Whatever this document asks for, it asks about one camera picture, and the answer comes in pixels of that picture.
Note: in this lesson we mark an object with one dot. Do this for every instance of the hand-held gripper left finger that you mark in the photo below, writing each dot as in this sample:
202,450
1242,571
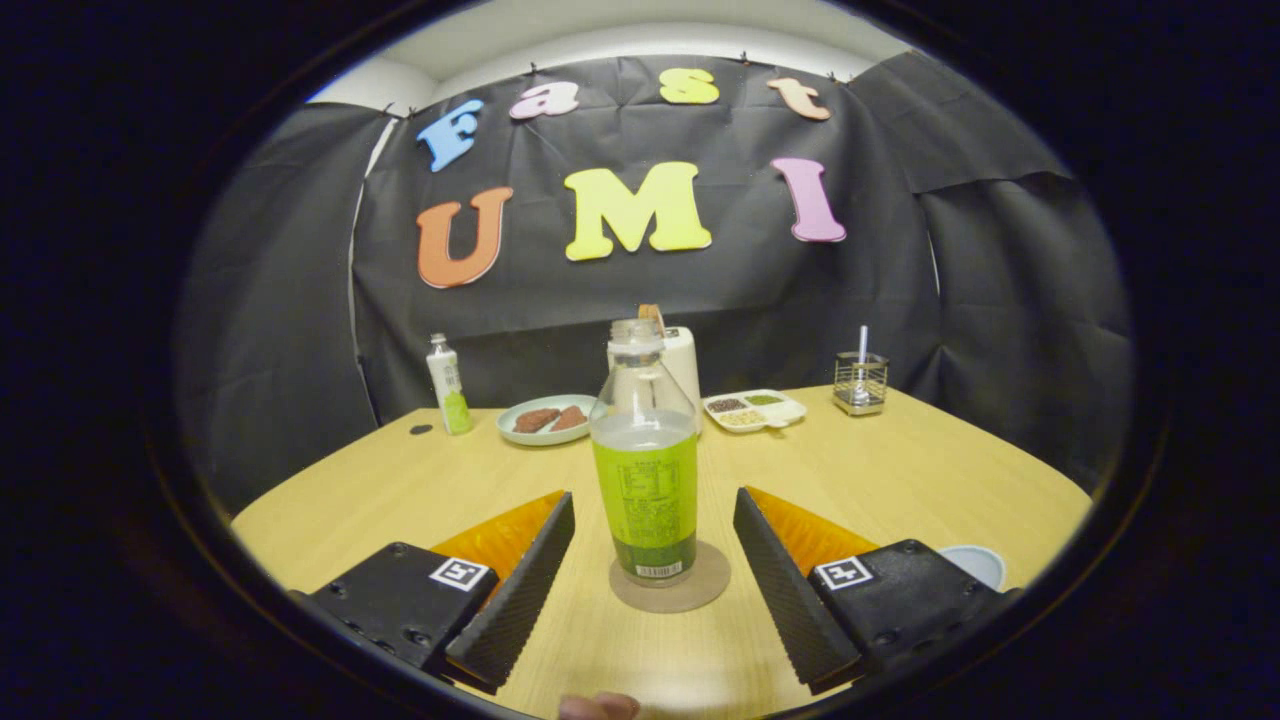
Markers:
515,595

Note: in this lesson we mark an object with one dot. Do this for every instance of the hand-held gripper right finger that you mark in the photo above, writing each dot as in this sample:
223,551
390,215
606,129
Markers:
790,600

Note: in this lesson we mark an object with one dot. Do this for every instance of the round brown coaster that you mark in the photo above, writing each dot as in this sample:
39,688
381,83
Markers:
708,588

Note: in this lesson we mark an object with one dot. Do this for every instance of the green juice bottle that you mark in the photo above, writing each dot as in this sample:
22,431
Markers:
645,480

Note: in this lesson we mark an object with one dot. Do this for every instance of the white cup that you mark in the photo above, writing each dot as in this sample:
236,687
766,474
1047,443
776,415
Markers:
978,562

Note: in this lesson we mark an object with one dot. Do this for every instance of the small white green bottle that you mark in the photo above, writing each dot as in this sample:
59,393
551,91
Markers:
450,385

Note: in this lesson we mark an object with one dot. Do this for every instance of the wooden table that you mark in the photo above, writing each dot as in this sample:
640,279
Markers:
400,490

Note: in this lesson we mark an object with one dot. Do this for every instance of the pale green plate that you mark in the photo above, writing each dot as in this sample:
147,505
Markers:
545,438

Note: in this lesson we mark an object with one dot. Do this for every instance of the brown bread piece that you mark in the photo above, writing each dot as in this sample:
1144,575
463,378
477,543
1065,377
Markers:
570,418
536,419

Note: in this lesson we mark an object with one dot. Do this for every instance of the white divided tray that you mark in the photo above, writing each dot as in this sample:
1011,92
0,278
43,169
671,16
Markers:
755,408

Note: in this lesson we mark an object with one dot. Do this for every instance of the white toaster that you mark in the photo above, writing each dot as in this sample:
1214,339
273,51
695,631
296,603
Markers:
685,370

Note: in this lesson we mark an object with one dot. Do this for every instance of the white straw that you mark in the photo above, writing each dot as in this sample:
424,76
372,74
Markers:
863,340

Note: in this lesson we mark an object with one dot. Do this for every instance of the brown toast slice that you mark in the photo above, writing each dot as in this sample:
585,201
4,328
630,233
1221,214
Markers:
652,312

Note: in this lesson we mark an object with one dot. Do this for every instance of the black backdrop cloth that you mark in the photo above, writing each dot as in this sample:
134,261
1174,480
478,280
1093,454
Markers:
280,300

